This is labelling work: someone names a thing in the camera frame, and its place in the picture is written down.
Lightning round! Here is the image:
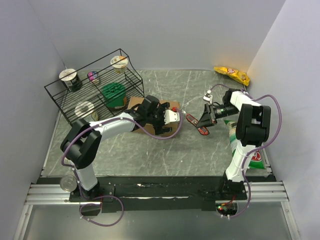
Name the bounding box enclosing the yogurt cup peach label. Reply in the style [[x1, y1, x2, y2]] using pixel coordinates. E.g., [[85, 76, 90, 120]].
[[110, 55, 129, 74]]

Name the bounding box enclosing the orange labelled tin can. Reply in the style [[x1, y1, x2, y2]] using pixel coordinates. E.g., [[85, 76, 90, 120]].
[[59, 174, 78, 193]]

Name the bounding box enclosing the green cassava chips bag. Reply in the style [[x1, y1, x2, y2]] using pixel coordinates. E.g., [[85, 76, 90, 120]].
[[223, 119, 266, 171]]

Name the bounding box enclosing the green lidded jar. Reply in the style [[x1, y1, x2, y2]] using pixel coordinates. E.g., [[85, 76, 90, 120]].
[[102, 82, 127, 111]]

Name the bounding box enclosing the yellow lays chips bag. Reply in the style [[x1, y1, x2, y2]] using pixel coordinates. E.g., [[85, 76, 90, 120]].
[[213, 66, 250, 87]]

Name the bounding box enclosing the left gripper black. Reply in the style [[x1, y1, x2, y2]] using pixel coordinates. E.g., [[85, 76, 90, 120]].
[[146, 102, 173, 135]]

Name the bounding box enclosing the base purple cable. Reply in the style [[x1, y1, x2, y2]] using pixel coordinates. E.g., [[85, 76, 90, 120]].
[[220, 169, 252, 221], [79, 194, 125, 228]]

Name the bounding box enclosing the red black utility knife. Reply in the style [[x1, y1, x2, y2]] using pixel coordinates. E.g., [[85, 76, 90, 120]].
[[184, 113, 210, 136]]

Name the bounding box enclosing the brown cardboard express box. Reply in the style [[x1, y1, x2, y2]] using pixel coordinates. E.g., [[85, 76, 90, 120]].
[[125, 95, 180, 137]]

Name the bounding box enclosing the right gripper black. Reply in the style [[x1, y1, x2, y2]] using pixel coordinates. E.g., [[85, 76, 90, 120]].
[[196, 103, 239, 130]]

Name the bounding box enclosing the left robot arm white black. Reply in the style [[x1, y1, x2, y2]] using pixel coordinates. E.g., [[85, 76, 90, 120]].
[[60, 95, 181, 201]]

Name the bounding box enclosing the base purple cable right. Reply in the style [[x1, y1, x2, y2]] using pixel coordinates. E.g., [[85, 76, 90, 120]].
[[220, 169, 252, 221]]

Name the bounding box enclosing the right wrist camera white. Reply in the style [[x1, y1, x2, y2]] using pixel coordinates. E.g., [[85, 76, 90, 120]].
[[202, 90, 213, 104]]

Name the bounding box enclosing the black wire rack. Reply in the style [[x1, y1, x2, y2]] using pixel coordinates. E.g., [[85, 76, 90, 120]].
[[44, 48, 145, 125]]

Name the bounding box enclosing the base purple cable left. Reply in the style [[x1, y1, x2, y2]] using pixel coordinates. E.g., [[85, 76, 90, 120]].
[[79, 194, 125, 228]]

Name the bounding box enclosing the dark labelled yogurt cup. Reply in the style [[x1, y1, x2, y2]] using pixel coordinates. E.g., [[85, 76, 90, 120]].
[[58, 68, 82, 92]]

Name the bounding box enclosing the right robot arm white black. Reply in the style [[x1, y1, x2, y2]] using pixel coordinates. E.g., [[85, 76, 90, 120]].
[[196, 88, 271, 200]]

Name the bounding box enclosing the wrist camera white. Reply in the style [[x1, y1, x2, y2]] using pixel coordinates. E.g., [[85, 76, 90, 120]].
[[202, 90, 213, 104], [164, 107, 181, 125]]

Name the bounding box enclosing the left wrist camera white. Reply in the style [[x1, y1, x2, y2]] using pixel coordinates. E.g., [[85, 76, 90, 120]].
[[164, 107, 181, 125]]

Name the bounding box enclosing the small purple yogurt cup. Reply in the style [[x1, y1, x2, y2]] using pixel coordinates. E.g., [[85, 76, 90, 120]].
[[87, 71, 100, 84]]

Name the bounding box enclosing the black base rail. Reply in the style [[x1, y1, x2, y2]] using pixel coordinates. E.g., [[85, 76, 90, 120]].
[[37, 175, 276, 214]]

